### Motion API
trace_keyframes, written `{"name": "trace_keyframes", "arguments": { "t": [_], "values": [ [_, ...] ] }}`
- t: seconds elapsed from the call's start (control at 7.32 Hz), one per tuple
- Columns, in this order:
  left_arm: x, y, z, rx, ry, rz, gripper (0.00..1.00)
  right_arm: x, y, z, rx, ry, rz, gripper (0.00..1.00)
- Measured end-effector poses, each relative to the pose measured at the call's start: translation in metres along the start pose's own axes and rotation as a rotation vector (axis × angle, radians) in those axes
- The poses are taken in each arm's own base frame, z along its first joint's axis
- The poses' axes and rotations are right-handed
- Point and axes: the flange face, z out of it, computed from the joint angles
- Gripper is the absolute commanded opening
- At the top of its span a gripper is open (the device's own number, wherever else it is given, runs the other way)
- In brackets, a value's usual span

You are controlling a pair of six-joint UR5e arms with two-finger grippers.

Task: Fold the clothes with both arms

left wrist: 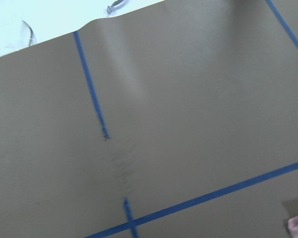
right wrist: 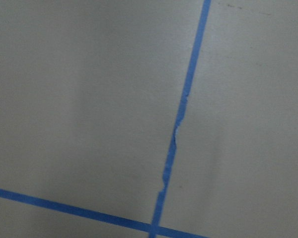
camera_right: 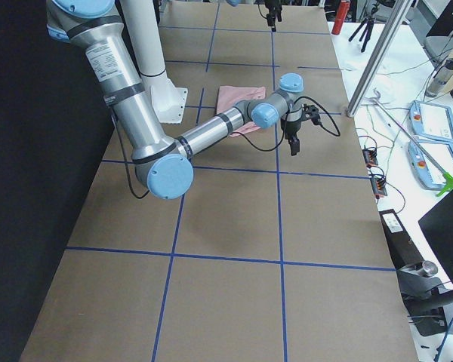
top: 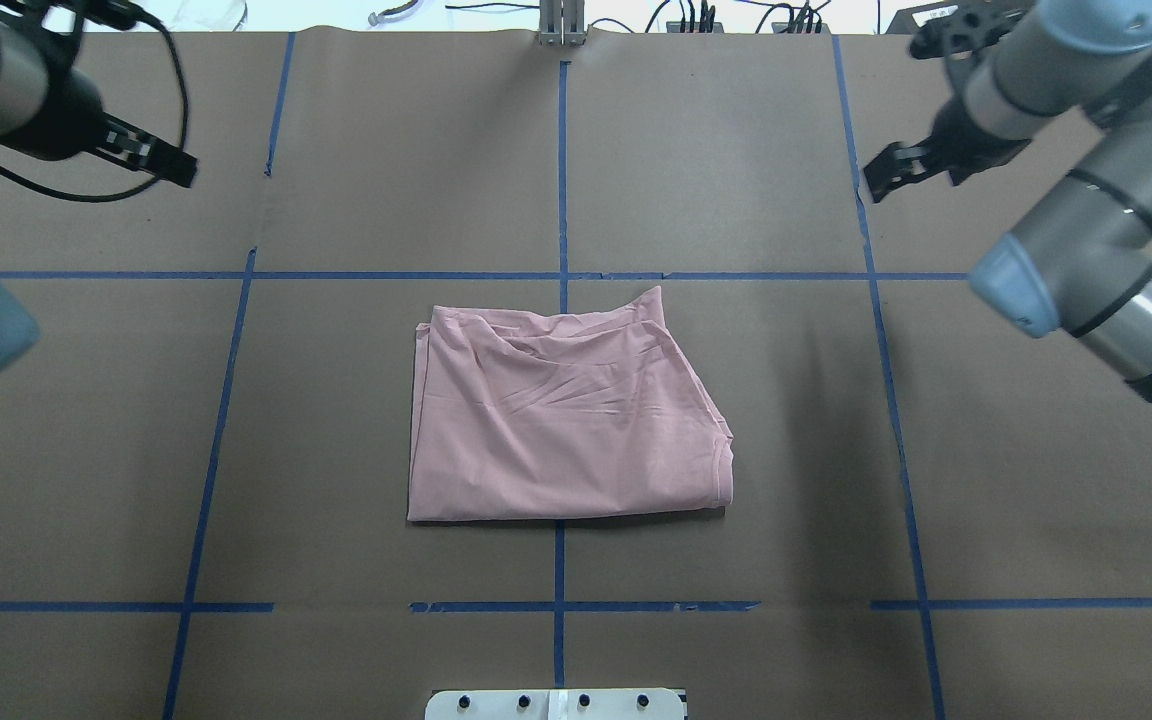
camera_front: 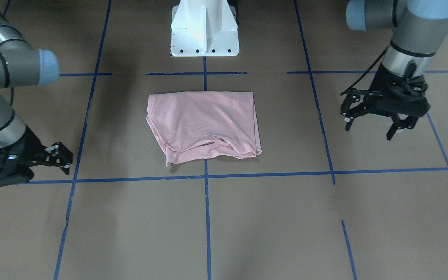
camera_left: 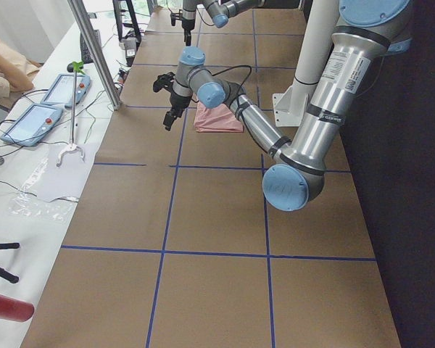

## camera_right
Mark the black box with label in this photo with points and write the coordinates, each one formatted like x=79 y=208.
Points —
x=403 y=252

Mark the pink Snoopy t-shirt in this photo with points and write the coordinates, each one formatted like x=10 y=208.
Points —
x=228 y=96

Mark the black camera tripod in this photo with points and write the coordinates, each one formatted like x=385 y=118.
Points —
x=366 y=26

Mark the aluminium frame post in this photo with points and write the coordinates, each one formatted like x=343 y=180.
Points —
x=389 y=31

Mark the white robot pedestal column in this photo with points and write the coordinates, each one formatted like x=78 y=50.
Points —
x=168 y=101

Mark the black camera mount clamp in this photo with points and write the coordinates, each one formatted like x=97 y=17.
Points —
x=429 y=302

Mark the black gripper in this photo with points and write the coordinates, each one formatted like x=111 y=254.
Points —
x=270 y=8
x=291 y=130

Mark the clear water bottle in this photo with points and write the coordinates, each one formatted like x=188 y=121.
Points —
x=442 y=76

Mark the black monitor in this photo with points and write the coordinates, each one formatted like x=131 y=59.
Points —
x=437 y=227

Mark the upper teach pendant tablet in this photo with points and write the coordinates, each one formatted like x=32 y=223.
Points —
x=432 y=121

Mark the red bottle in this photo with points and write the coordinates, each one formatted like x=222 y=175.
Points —
x=341 y=14

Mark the upper orange terminal block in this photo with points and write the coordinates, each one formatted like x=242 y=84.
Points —
x=370 y=157

